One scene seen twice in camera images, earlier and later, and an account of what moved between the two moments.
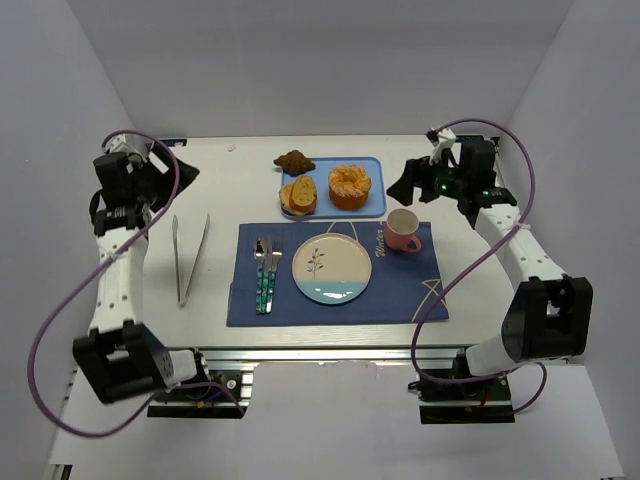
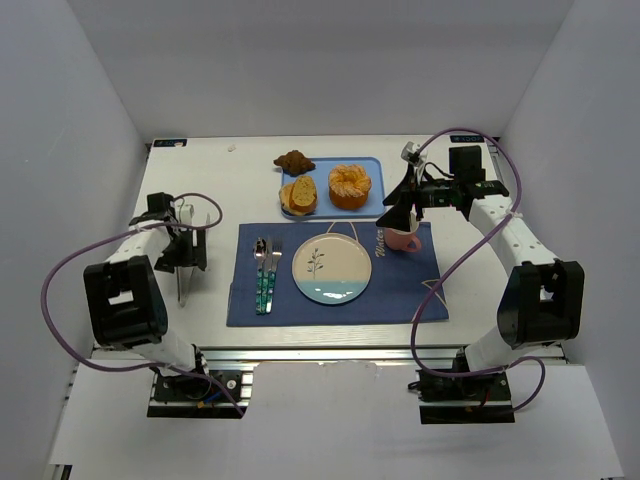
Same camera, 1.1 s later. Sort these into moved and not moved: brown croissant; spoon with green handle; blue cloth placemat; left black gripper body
Moved: left black gripper body
Not moved: blue cloth placemat; spoon with green handle; brown croissant
